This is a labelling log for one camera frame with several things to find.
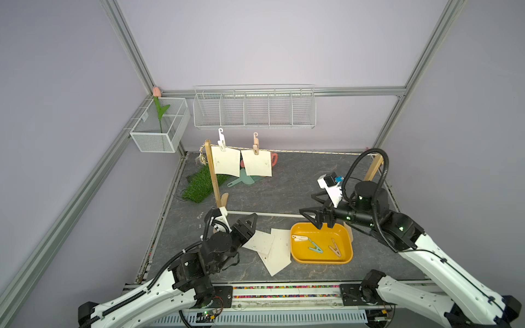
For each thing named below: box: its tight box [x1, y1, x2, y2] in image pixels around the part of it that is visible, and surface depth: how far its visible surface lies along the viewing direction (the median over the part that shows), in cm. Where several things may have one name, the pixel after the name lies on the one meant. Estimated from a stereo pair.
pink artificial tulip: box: [152, 86, 171, 134], surface depth 92 cm
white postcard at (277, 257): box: [256, 246, 292, 277], surface depth 84 cm
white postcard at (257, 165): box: [240, 150, 273, 177], surface depth 68 cm
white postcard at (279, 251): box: [267, 228, 292, 265], surface depth 86 cm
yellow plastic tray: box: [290, 222, 354, 265], surface depth 86 cm
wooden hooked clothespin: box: [252, 131, 260, 156], surface depth 61 cm
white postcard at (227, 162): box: [210, 146, 241, 177], surface depth 68 cm
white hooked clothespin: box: [217, 127, 227, 152], surface depth 62 cm
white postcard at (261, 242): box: [241, 230, 275, 255], surface depth 88 cm
